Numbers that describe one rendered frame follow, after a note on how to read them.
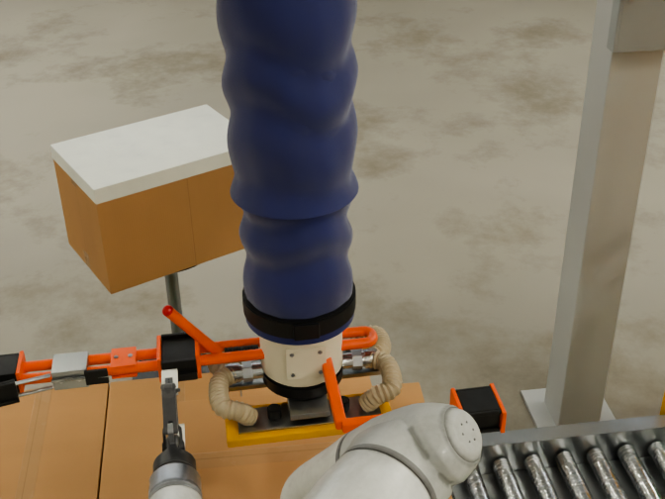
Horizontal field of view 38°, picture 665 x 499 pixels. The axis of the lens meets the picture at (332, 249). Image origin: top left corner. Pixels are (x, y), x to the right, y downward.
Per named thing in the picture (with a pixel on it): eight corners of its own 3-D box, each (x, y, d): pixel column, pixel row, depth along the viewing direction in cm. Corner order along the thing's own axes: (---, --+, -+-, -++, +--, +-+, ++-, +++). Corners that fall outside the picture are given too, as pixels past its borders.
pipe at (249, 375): (371, 335, 216) (371, 314, 213) (393, 409, 195) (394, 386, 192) (219, 351, 212) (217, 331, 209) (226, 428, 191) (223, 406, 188)
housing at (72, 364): (91, 366, 198) (88, 349, 196) (89, 388, 192) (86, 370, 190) (56, 370, 197) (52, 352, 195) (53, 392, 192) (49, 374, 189)
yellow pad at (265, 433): (385, 396, 204) (386, 378, 201) (395, 429, 196) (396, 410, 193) (225, 415, 200) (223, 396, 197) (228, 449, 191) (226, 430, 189)
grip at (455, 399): (491, 402, 186) (493, 382, 183) (505, 433, 179) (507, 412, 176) (448, 407, 185) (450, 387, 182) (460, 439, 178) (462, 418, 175)
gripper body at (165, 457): (149, 463, 164) (150, 427, 172) (155, 499, 168) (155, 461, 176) (194, 458, 165) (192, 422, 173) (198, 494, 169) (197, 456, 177)
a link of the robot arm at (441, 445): (358, 401, 128) (306, 466, 118) (457, 360, 116) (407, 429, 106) (416, 477, 129) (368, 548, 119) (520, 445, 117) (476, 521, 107)
